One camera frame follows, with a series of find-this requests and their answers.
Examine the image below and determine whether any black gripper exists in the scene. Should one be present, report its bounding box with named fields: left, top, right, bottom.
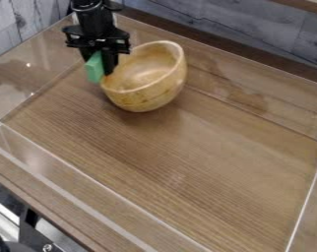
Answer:
left=61, top=6, right=129, bottom=76

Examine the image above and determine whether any green rectangular stick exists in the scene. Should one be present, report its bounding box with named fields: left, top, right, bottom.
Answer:
left=83, top=51, right=103, bottom=84

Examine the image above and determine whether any round wooden bowl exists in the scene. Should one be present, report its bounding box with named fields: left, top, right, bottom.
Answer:
left=101, top=40, right=188, bottom=112

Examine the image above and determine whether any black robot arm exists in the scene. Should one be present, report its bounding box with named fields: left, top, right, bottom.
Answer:
left=61, top=0, right=129, bottom=76

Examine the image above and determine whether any black table leg bracket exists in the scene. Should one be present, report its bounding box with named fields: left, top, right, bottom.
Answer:
left=18, top=208, right=63, bottom=252

